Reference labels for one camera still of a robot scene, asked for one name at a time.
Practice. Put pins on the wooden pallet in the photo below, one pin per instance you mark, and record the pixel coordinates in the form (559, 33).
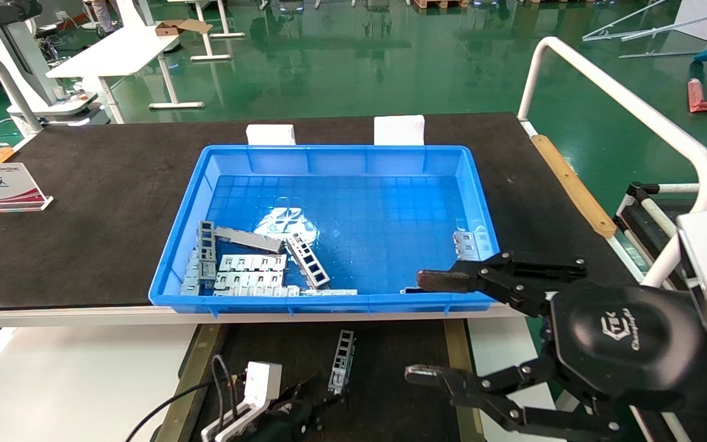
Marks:
(439, 3)

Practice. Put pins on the clear plastic bag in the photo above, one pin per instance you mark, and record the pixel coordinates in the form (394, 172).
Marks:
(286, 222)

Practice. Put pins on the black cart with white rails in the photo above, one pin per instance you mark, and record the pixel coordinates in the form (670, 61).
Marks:
(636, 221)

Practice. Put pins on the white panel board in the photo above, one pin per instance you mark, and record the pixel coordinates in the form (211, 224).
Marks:
(691, 9)

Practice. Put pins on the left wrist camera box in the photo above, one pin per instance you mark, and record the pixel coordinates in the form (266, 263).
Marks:
(262, 383)

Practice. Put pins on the long wooden edge strip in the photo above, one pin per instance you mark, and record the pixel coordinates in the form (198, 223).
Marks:
(574, 187)

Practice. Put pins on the black container with brass frame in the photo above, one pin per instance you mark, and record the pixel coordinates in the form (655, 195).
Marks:
(390, 350)

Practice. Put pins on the slotted white metal part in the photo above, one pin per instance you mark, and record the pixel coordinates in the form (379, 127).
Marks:
(193, 273)
(473, 242)
(255, 263)
(249, 280)

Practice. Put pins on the perforated metal bracket part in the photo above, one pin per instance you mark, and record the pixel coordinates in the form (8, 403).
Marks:
(299, 258)
(336, 382)
(207, 236)

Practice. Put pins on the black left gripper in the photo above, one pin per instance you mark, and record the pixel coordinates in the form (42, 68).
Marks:
(292, 423)

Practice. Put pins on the long thin metal strip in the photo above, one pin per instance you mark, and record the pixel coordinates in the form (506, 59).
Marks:
(329, 293)

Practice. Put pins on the long aluminium bar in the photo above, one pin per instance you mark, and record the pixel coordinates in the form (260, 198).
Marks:
(623, 19)
(660, 54)
(672, 26)

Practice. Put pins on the open cardboard box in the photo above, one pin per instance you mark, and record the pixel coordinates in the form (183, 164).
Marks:
(172, 27)

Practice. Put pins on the white foam block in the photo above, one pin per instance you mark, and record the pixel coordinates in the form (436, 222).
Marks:
(399, 130)
(270, 135)

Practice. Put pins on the white pedestal machine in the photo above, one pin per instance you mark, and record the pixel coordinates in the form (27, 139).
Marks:
(13, 55)

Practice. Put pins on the blue plastic bin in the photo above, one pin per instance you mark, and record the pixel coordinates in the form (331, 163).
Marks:
(378, 202)

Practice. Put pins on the white work table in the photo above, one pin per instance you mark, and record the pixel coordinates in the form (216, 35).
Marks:
(114, 52)

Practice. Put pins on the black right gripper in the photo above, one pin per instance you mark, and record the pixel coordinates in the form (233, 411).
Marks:
(623, 341)

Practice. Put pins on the flat grey metal plate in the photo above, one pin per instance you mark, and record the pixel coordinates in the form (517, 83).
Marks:
(249, 239)

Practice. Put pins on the curved tubular guard railing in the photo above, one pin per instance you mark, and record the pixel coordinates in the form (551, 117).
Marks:
(636, 103)
(7, 83)

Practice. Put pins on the white table leg frame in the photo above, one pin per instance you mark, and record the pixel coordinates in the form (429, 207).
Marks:
(211, 58)

